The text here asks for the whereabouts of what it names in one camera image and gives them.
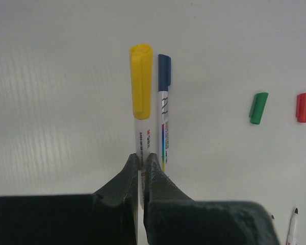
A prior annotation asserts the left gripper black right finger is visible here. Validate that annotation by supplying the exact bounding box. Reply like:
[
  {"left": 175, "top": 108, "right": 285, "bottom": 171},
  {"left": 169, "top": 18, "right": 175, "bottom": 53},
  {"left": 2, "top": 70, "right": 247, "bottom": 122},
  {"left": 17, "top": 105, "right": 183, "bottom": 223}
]
[{"left": 144, "top": 153, "right": 279, "bottom": 244}]

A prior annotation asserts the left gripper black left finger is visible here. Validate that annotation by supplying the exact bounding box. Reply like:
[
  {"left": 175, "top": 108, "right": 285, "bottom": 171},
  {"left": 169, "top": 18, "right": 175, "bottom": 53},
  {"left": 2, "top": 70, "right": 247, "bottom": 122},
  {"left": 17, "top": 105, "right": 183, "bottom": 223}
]
[{"left": 0, "top": 154, "right": 139, "bottom": 244}]

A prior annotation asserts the white pen yellow end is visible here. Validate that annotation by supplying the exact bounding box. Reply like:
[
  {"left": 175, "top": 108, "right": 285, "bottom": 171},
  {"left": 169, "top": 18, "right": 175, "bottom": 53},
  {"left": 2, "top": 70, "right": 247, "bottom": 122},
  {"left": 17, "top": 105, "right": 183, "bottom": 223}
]
[{"left": 135, "top": 118, "right": 151, "bottom": 208}]

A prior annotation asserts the white pen blue end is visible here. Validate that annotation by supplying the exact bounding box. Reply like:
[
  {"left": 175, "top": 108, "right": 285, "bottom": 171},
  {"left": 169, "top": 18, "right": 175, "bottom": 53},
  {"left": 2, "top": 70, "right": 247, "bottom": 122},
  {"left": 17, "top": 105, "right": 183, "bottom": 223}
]
[{"left": 158, "top": 91, "right": 169, "bottom": 171}]

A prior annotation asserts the green pen cap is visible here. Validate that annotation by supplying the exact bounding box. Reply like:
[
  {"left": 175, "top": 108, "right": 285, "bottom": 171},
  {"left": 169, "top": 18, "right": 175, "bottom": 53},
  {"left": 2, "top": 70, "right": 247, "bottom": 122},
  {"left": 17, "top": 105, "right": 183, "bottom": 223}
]
[{"left": 249, "top": 92, "right": 268, "bottom": 125}]

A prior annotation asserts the blue pen cap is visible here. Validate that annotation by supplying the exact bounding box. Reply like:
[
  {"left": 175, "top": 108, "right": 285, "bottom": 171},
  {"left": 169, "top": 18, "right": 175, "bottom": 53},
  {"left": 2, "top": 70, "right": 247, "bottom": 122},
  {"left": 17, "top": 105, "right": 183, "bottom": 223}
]
[{"left": 158, "top": 54, "right": 171, "bottom": 91}]

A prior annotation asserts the yellow pen cap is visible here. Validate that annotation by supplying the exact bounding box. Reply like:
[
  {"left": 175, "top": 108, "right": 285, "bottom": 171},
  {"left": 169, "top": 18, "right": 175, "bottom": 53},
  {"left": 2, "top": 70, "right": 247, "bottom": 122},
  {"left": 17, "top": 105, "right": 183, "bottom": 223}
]
[{"left": 129, "top": 43, "right": 153, "bottom": 120}]

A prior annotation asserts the white pen red end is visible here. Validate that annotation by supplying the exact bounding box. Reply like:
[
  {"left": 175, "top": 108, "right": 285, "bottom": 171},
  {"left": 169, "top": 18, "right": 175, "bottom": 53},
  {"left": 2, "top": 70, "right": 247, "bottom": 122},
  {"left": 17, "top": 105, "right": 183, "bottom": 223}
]
[{"left": 286, "top": 208, "right": 298, "bottom": 245}]

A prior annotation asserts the red pen cap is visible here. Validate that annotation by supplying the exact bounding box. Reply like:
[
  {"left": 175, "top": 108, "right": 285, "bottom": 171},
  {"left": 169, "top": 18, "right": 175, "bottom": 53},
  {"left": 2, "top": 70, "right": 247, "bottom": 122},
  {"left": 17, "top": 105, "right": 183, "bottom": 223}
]
[{"left": 295, "top": 92, "right": 306, "bottom": 123}]

